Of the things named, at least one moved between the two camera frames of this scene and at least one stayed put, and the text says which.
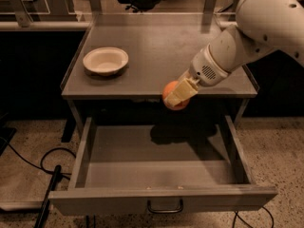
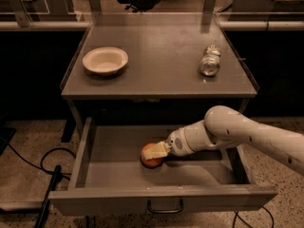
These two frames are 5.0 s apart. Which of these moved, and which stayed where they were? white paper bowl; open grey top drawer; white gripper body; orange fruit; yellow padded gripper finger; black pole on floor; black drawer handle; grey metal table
Moved: orange fruit; white gripper body; yellow padded gripper finger
Stayed: black pole on floor; grey metal table; black drawer handle; white paper bowl; open grey top drawer
